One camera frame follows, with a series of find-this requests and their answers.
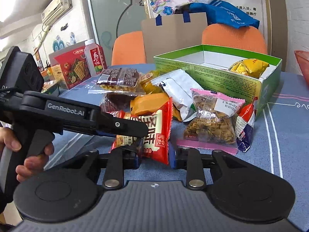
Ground small orange box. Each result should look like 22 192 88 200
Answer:
45 64 64 81

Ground red plastic container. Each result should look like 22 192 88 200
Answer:
294 50 309 85

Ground large yellow snack packet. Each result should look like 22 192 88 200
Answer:
228 58 270 79

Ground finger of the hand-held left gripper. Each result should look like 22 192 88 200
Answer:
87 107 149 139
95 130 117 138

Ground green cardboard box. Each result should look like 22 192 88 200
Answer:
154 44 283 121

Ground red cracker box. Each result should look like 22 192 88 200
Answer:
53 46 92 90

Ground white snack packet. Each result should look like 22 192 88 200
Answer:
151 69 205 122

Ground person's left hand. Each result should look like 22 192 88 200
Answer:
0 127 55 183

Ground white air conditioner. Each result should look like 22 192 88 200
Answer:
41 0 73 26

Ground blue round wall stickers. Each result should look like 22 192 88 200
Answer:
53 32 78 52

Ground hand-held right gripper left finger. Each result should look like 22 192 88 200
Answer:
61 138 144 190

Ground framed wall poster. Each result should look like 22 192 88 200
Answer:
142 0 269 47

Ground drink bottle with red label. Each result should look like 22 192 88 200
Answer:
84 39 108 77

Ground clear brown cookie packet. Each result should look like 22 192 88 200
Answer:
88 67 146 95

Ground orange snack packet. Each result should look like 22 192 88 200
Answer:
130 92 170 116

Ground red white blue packet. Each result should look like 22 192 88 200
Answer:
235 101 255 153

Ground blue plastic bag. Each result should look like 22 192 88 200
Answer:
189 0 260 29

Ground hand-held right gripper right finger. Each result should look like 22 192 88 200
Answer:
168 143 244 190

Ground orange chair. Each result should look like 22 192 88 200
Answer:
201 24 268 55
111 31 147 66

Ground clear pink-edged snack packet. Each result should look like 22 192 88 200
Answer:
176 88 246 155

